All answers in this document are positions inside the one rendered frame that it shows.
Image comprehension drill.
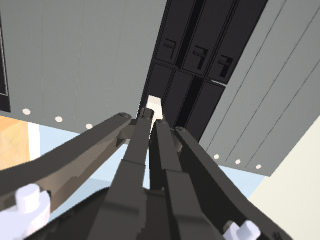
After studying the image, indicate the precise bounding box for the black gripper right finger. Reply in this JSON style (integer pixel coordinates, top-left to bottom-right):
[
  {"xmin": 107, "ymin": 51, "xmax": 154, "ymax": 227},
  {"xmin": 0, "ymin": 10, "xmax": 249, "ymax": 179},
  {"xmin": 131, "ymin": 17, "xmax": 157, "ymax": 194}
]
[{"xmin": 148, "ymin": 97, "xmax": 294, "ymax": 240}]

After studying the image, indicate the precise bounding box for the black equipment rack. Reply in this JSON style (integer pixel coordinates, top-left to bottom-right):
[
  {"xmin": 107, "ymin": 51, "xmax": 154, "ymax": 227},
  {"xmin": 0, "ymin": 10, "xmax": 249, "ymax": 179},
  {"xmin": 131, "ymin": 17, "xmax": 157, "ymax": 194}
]
[{"xmin": 0, "ymin": 0, "xmax": 320, "ymax": 177}]

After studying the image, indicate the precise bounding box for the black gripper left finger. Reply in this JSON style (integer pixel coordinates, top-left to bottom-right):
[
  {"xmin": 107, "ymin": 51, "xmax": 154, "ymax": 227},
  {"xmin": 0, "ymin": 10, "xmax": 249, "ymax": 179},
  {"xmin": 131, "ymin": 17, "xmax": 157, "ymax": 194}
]
[{"xmin": 0, "ymin": 95, "xmax": 155, "ymax": 240}]

